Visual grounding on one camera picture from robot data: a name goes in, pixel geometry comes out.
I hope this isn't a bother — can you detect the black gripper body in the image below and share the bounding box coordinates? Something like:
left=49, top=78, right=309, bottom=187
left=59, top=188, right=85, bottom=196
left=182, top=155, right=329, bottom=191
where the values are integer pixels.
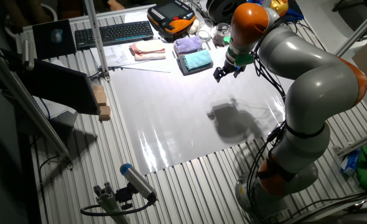
left=221, top=58, right=239, bottom=75

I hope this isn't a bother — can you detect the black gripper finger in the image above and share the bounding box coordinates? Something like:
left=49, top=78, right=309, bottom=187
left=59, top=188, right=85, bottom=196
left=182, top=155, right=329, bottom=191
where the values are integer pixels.
left=233, top=65, right=247, bottom=79
left=213, top=66, right=226, bottom=83

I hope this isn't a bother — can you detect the teal microfibre cloth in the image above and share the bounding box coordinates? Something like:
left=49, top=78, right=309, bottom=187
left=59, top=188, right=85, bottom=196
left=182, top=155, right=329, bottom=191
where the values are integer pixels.
left=182, top=49, right=213, bottom=71

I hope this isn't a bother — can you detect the grey folded cloth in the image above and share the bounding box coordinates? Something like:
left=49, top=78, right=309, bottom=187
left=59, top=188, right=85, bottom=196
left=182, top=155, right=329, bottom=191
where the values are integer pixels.
left=176, top=55, right=215, bottom=77

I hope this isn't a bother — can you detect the purple folded cloth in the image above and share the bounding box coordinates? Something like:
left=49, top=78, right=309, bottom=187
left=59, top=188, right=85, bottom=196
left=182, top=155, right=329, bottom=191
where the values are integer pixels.
left=173, top=35, right=204, bottom=57

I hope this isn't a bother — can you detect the pink folded cloth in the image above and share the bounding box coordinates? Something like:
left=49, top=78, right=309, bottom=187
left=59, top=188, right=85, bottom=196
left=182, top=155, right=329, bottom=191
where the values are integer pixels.
left=129, top=39, right=167, bottom=57
left=134, top=52, right=167, bottom=62

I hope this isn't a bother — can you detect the blue cloth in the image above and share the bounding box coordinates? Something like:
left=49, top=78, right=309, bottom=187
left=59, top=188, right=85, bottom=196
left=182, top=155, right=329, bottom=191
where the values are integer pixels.
left=281, top=0, right=305, bottom=22

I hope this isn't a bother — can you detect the bystander hand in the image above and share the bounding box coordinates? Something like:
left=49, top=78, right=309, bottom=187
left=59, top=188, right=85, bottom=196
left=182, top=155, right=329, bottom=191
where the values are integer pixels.
left=107, top=0, right=125, bottom=12

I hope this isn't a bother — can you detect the glass jar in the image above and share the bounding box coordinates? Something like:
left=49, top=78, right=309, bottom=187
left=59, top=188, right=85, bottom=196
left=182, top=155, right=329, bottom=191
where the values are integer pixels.
left=212, top=22, right=231, bottom=47

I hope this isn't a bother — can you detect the clear glass cup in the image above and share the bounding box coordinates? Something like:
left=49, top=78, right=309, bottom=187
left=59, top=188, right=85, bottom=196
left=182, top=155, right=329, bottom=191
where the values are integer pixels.
left=198, top=17, right=215, bottom=43

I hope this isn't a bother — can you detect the white egg-shaped object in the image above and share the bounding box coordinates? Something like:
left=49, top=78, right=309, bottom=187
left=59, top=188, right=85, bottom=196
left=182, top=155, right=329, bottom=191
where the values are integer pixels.
left=186, top=19, right=200, bottom=35

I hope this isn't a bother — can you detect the black filament spool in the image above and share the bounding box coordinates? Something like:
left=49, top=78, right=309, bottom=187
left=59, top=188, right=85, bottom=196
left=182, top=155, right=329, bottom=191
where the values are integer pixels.
left=205, top=0, right=239, bottom=24

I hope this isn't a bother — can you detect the glossy white table sheet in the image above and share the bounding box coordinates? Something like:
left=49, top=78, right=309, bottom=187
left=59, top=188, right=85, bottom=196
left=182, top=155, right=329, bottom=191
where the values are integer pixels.
left=108, top=37, right=289, bottom=175

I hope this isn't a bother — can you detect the black and orange teach pendant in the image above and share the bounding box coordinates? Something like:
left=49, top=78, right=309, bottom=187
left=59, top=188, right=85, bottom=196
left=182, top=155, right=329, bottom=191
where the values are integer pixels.
left=146, top=0, right=197, bottom=40

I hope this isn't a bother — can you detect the golden piggy bank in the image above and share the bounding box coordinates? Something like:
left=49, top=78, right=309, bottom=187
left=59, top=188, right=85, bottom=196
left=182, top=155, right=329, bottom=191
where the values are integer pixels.
left=269, top=0, right=289, bottom=17

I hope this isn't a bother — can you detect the white printed paper sheet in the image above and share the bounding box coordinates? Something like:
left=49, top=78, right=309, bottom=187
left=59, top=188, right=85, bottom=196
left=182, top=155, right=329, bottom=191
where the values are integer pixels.
left=90, top=43, right=150, bottom=68

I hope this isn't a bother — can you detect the black computer keyboard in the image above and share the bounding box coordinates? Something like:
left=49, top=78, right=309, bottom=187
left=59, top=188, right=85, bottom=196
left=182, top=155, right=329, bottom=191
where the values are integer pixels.
left=74, top=20, right=155, bottom=51

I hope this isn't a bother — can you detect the wooden block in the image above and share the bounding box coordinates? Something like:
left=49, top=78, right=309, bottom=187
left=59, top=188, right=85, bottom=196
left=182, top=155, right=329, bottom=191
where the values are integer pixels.
left=98, top=105, right=112, bottom=121
left=92, top=85, right=108, bottom=106

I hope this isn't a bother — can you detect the blue tissue pack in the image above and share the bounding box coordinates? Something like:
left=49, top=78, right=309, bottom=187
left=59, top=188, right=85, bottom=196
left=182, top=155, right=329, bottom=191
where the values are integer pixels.
left=340, top=148, right=362, bottom=177

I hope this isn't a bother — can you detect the black monitor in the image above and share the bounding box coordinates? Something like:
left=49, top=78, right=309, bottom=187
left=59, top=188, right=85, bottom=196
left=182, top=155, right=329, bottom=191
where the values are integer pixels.
left=14, top=57, right=102, bottom=116

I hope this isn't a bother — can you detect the grey computer mouse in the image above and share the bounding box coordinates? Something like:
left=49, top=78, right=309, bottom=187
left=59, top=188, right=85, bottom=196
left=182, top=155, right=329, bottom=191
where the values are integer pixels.
left=50, top=28, right=63, bottom=44

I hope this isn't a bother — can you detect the black mouse pad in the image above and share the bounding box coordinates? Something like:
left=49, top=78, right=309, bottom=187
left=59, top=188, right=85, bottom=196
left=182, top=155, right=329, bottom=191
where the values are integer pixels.
left=32, top=19, right=78, bottom=60

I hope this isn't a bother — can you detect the green printed wrist mount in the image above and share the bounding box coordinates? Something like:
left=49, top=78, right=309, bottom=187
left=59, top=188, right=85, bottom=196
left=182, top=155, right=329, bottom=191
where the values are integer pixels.
left=223, top=36, right=254, bottom=67

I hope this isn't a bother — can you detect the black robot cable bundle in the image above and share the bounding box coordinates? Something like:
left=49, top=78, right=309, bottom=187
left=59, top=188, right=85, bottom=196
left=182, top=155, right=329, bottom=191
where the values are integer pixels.
left=245, top=17, right=299, bottom=224

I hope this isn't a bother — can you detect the aluminium frame post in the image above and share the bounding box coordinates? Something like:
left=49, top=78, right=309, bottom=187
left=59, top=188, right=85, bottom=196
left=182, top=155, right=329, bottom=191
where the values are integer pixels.
left=83, top=0, right=111, bottom=82

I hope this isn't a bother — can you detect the aluminium frame bar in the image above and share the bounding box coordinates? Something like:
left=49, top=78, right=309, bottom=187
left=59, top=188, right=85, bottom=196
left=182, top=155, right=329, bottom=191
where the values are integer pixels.
left=335, top=1, right=367, bottom=57
left=332, top=127, right=367, bottom=157

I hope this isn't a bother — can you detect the silver camera with blue cap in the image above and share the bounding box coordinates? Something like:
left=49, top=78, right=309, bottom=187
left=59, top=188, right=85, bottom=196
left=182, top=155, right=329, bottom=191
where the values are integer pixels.
left=119, top=163, right=159, bottom=203

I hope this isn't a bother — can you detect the black camera bracket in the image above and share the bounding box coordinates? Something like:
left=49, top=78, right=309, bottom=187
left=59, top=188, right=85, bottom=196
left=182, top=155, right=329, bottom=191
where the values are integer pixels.
left=114, top=182, right=138, bottom=211

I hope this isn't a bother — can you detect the aluminium extrusion camera stand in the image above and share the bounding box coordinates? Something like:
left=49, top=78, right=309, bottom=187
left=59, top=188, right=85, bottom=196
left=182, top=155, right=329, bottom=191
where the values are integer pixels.
left=93, top=182, right=131, bottom=224

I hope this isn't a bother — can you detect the black camera cable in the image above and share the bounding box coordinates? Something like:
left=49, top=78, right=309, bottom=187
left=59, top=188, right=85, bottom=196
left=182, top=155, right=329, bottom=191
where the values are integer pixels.
left=80, top=198, right=157, bottom=217

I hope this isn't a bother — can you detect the slanted aluminium frame beam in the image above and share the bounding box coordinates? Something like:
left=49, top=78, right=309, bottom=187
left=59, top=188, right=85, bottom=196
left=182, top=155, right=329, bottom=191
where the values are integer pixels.
left=0, top=43, right=74, bottom=170

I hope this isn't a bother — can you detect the silver bar-shaped camera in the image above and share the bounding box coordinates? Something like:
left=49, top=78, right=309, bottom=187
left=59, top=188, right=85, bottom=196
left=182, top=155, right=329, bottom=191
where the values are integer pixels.
left=21, top=39, right=35, bottom=71

